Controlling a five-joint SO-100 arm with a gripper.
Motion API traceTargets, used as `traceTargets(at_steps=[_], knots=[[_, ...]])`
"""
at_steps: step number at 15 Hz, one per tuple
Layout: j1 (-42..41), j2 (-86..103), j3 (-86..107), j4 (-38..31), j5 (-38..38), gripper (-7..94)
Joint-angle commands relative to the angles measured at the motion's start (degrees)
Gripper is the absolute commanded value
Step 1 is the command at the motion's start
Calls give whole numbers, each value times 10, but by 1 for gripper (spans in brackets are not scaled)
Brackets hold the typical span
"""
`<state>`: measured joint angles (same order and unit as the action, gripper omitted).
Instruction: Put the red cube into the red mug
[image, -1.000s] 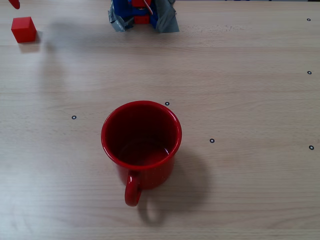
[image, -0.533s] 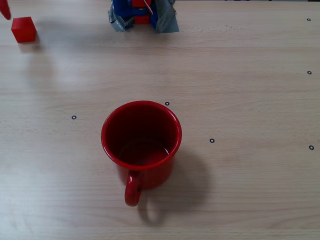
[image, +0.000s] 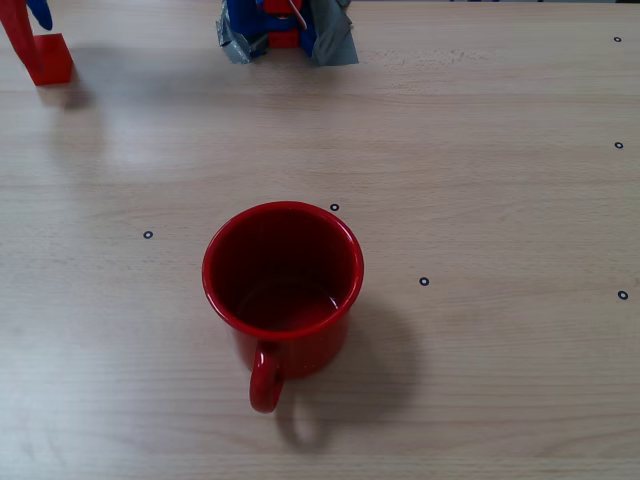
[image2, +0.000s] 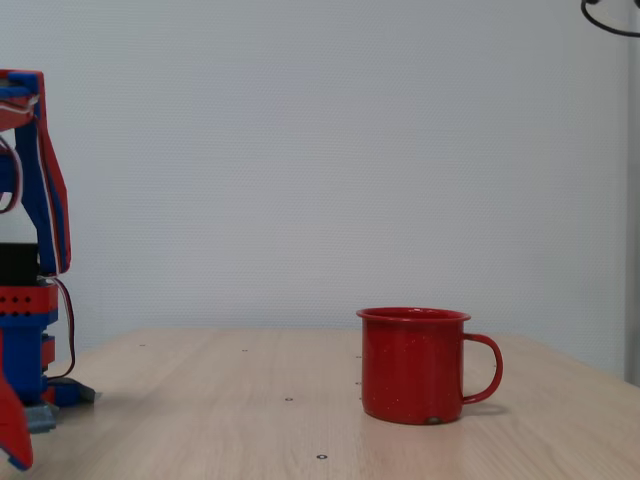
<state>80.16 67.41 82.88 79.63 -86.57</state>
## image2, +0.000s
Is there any black hanging cable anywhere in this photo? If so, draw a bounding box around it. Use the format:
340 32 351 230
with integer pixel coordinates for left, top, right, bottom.
580 0 640 38

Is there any red enamel mug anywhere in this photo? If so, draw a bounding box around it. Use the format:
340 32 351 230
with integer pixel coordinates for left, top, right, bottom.
355 306 504 427

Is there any red white servo wire bundle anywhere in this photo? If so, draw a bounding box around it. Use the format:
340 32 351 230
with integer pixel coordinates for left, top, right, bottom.
0 133 25 215

